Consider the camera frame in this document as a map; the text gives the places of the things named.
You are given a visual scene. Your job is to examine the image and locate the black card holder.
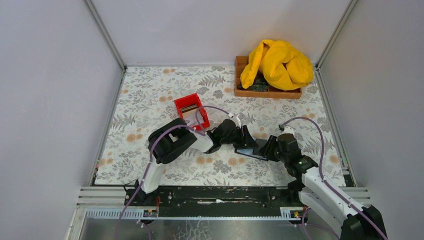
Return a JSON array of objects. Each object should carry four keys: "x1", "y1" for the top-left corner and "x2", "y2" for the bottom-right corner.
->
[{"x1": 234, "y1": 138, "x2": 268, "y2": 161}]

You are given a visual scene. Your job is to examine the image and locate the red plastic bin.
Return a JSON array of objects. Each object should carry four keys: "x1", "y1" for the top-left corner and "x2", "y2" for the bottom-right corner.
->
[{"x1": 174, "y1": 93, "x2": 210, "y2": 130}]

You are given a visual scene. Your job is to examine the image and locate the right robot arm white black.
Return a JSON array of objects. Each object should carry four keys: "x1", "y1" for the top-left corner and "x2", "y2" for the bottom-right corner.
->
[{"x1": 257, "y1": 133, "x2": 388, "y2": 240}]

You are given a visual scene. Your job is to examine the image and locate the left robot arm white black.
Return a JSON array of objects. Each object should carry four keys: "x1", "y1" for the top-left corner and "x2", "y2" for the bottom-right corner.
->
[{"x1": 137, "y1": 118, "x2": 259, "y2": 194}]

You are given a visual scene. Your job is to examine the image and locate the floral table mat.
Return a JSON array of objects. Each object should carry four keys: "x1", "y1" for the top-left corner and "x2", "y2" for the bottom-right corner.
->
[{"x1": 94, "y1": 66, "x2": 346, "y2": 186}]

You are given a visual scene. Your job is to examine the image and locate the dark green object in tray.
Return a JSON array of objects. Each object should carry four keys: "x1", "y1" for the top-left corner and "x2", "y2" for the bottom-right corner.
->
[{"x1": 236, "y1": 73, "x2": 270, "y2": 92}]

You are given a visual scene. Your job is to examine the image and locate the wooden tray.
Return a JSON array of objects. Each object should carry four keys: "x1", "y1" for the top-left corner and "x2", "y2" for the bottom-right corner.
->
[{"x1": 234, "y1": 56, "x2": 302, "y2": 100}]

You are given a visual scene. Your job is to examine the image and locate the yellow cloth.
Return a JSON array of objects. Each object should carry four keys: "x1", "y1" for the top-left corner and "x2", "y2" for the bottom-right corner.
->
[{"x1": 240, "y1": 39, "x2": 314, "y2": 91}]

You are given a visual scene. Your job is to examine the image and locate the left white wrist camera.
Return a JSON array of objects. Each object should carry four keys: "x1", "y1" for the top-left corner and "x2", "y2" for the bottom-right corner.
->
[{"x1": 228, "y1": 113, "x2": 242, "y2": 128}]

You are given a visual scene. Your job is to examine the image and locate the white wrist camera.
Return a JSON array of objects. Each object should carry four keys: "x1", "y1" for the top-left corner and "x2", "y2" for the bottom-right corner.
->
[
  {"x1": 278, "y1": 124, "x2": 295, "y2": 135},
  {"x1": 228, "y1": 113, "x2": 242, "y2": 128}
]

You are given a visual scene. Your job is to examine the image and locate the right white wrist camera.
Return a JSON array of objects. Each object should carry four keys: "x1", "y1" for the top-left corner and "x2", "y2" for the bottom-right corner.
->
[{"x1": 278, "y1": 124, "x2": 295, "y2": 135}]

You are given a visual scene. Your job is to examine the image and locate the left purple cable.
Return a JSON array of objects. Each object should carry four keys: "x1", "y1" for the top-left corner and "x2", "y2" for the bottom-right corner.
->
[{"x1": 114, "y1": 105, "x2": 233, "y2": 240}]

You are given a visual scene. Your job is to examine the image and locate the purple cable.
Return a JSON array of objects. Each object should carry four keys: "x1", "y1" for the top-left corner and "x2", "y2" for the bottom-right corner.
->
[
  {"x1": 114, "y1": 105, "x2": 233, "y2": 240},
  {"x1": 278, "y1": 116, "x2": 388, "y2": 240}
]

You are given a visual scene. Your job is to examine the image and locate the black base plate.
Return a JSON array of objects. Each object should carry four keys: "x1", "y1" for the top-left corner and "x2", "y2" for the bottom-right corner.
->
[{"x1": 124, "y1": 185, "x2": 321, "y2": 218}]

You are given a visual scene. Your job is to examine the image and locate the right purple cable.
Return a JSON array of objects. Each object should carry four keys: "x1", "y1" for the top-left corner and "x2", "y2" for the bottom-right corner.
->
[{"x1": 278, "y1": 116, "x2": 388, "y2": 240}]

